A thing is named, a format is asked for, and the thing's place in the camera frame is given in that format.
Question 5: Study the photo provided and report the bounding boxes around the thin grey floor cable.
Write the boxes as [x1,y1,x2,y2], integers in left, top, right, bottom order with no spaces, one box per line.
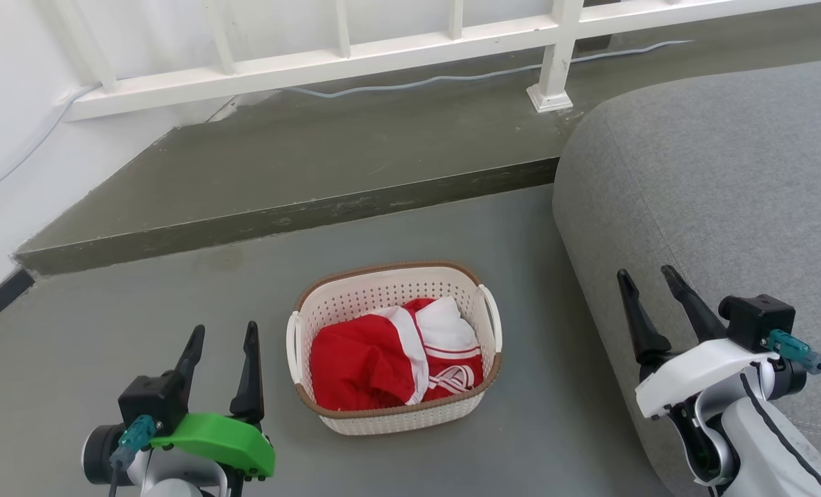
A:
[0,39,694,206]

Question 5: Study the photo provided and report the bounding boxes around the white metal railing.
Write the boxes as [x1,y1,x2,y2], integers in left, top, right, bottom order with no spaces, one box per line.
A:
[38,0,821,122]

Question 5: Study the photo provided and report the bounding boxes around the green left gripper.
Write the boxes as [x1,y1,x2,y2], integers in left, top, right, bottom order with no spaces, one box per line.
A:
[150,320,276,479]

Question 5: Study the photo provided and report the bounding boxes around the teal plug camera cable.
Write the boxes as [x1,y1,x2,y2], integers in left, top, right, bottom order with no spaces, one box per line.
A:
[768,329,821,392]
[108,414,158,497]

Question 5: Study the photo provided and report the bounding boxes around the white perforated plastic laundry basket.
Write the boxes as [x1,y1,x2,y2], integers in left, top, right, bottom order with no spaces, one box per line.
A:
[286,261,503,436]

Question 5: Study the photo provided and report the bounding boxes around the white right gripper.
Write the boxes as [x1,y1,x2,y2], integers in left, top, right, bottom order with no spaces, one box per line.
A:
[616,264,782,420]

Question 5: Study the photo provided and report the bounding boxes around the grey fabric sofa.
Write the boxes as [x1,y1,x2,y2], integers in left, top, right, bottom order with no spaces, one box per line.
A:
[552,57,821,497]

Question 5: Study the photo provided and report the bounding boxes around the teal plug left camera cable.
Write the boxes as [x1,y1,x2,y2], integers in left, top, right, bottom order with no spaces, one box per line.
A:
[108,414,158,497]

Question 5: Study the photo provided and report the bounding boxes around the teal plug right camera cable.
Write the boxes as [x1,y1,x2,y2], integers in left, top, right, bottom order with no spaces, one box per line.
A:
[768,329,821,392]

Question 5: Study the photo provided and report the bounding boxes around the red and white garment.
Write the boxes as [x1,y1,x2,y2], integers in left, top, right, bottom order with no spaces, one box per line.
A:
[309,297,485,412]

